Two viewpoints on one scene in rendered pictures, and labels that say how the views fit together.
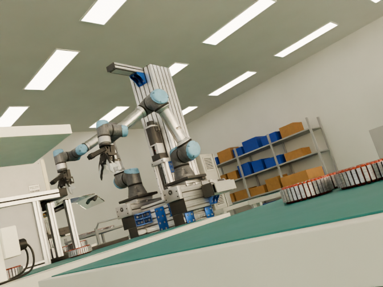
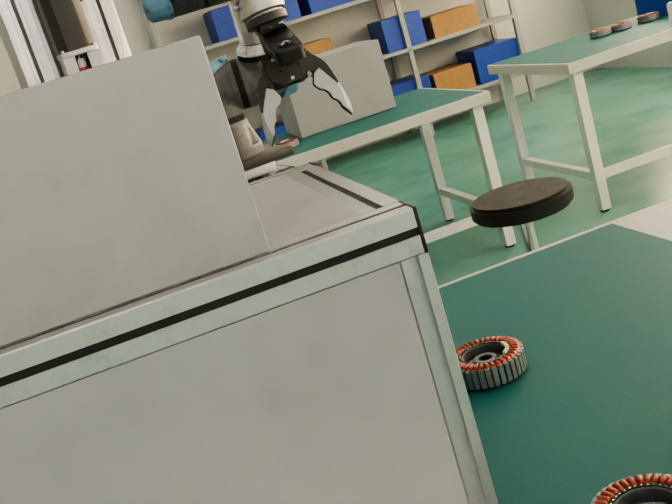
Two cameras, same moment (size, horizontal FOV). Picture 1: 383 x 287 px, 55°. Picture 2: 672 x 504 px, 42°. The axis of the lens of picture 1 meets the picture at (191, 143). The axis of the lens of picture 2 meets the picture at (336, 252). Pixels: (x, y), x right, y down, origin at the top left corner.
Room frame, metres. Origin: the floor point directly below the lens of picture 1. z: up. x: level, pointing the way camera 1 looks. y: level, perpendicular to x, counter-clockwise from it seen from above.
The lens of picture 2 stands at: (1.27, 1.71, 1.31)
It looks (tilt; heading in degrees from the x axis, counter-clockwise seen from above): 15 degrees down; 306
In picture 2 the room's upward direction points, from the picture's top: 17 degrees counter-clockwise
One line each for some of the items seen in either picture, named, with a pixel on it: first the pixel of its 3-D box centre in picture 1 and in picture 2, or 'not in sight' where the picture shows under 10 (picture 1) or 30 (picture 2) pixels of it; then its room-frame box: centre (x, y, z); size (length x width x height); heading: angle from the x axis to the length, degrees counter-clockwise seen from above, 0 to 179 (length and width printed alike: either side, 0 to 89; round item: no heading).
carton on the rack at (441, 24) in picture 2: not in sight; (446, 22); (4.69, -5.66, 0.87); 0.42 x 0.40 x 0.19; 45
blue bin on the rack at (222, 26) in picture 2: not in sight; (226, 23); (5.98, -4.30, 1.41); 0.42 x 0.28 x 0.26; 138
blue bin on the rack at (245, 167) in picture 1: (249, 168); not in sight; (8.97, -1.17, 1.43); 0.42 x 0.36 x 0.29; 134
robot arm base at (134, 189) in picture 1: (136, 190); not in sight; (2.91, 0.52, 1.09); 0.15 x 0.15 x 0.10
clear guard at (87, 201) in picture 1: (69, 205); not in sight; (2.19, 0.80, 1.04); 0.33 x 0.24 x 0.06; 136
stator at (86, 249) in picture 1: (80, 251); (486, 362); (1.83, 0.67, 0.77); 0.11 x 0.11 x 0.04
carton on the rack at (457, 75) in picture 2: not in sight; (447, 80); (4.79, -5.57, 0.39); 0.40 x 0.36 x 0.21; 135
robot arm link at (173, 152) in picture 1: (179, 156); (214, 89); (2.62, 0.11, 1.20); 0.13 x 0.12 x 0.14; 38
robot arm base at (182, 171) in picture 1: (183, 172); (227, 139); (2.63, 0.11, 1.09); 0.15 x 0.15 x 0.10
